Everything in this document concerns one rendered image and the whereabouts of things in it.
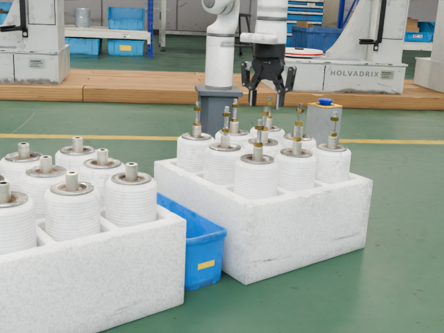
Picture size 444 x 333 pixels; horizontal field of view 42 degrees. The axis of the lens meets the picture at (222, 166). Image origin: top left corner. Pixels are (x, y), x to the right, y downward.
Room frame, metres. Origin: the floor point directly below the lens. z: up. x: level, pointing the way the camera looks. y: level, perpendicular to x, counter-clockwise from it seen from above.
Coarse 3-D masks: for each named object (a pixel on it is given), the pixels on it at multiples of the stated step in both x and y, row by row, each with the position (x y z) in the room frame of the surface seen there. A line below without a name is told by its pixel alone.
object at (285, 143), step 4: (280, 140) 1.45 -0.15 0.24; (284, 140) 1.44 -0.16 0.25; (288, 140) 1.43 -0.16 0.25; (312, 140) 1.44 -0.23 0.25; (284, 144) 1.43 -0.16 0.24; (288, 144) 1.42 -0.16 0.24; (292, 144) 1.42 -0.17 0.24; (304, 144) 1.41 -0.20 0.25; (308, 144) 1.42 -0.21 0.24; (312, 144) 1.43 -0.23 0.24; (284, 148) 1.43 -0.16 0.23; (304, 148) 1.41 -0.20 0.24; (308, 148) 1.42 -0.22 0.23; (312, 148) 1.43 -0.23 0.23
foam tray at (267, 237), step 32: (160, 192) 1.40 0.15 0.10; (192, 192) 1.28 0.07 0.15; (224, 192) 1.20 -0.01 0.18; (288, 192) 1.22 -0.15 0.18; (320, 192) 1.24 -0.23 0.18; (352, 192) 1.31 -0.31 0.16; (224, 224) 1.18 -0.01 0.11; (256, 224) 1.13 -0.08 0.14; (288, 224) 1.18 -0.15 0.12; (320, 224) 1.25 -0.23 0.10; (352, 224) 1.31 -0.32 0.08; (224, 256) 1.18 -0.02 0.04; (256, 256) 1.13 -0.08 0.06; (288, 256) 1.19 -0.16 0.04; (320, 256) 1.25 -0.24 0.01
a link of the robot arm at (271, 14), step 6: (258, 0) 1.38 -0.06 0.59; (264, 0) 1.36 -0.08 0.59; (270, 0) 1.35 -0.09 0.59; (276, 0) 1.35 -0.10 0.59; (282, 0) 1.36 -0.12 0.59; (258, 6) 1.38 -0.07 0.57; (264, 6) 1.36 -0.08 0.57; (270, 6) 1.35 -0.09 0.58; (276, 6) 1.35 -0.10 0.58; (282, 6) 1.36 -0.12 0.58; (258, 12) 1.37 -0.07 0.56; (264, 12) 1.36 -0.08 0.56; (270, 12) 1.35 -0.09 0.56; (276, 12) 1.35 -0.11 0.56; (282, 12) 1.36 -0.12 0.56; (258, 18) 1.37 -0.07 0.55; (264, 18) 1.36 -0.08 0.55; (270, 18) 1.35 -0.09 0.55; (276, 18) 1.35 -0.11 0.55; (282, 18) 1.36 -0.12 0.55
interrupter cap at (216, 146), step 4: (212, 144) 1.33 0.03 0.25; (216, 144) 1.33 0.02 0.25; (220, 144) 1.34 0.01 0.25; (232, 144) 1.34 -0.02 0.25; (236, 144) 1.34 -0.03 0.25; (212, 148) 1.29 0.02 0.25; (216, 148) 1.30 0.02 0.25; (220, 148) 1.31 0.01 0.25; (232, 148) 1.31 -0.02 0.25; (236, 148) 1.30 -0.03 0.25; (240, 148) 1.31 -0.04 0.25
